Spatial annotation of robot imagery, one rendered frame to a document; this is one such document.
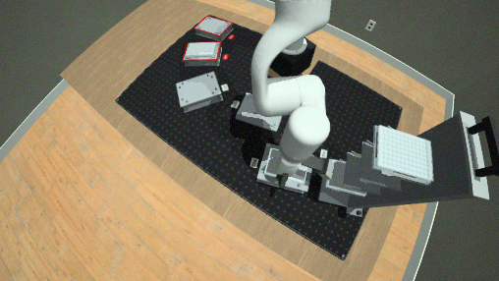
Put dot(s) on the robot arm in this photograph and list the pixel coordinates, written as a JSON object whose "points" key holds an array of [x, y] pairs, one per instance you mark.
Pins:
{"points": [[301, 96]]}

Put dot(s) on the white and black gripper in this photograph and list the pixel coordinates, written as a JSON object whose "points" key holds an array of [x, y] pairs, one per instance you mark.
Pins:
{"points": [[288, 169]]}

